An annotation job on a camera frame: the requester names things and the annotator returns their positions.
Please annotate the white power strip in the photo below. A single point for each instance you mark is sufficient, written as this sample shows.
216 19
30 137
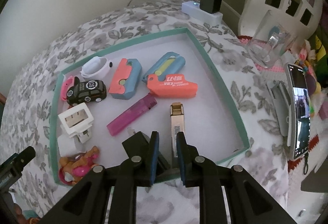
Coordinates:
192 9

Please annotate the grey phone stand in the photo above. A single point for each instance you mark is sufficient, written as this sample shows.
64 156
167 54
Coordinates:
281 101

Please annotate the blue pink toy block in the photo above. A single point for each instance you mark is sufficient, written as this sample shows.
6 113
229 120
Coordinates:
125 79

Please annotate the smartphone with lit screen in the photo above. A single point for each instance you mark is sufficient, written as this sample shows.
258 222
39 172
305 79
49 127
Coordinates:
300 110

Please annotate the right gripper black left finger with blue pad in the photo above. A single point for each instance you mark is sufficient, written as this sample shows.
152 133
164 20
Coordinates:
108 195

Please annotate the pink smart band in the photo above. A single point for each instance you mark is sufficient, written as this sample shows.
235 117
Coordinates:
67 83

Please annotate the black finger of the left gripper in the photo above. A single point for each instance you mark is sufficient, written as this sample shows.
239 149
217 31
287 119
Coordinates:
11 169

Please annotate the pink lighter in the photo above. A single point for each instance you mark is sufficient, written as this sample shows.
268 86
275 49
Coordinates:
131 114

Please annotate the clear glass cup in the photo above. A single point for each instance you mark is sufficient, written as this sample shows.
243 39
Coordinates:
270 41

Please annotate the white plug adapter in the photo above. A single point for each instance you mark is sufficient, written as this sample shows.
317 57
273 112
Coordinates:
76 124

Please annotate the black toy car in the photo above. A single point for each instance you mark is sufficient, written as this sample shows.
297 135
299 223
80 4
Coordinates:
86 91

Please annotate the white smart band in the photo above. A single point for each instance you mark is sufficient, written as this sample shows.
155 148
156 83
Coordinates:
96 68

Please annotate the orange pink toy figure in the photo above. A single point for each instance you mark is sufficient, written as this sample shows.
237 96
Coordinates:
72 170

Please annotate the black wall charger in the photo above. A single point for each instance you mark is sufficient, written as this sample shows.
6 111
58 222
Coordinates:
210 6

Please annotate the blue orange toy knife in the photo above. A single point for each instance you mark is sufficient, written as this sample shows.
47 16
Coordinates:
164 80

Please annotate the colourful toys pile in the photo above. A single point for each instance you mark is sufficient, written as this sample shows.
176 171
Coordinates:
313 60

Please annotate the floral grey white blanket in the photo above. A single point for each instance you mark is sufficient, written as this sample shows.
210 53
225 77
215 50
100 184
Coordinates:
27 111

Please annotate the black cube charger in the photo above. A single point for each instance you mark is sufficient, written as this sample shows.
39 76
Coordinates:
137 145

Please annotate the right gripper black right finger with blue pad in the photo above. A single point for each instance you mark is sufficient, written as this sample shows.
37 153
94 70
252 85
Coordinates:
227 195

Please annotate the teal shallow box tray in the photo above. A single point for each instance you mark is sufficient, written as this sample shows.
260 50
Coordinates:
213 123

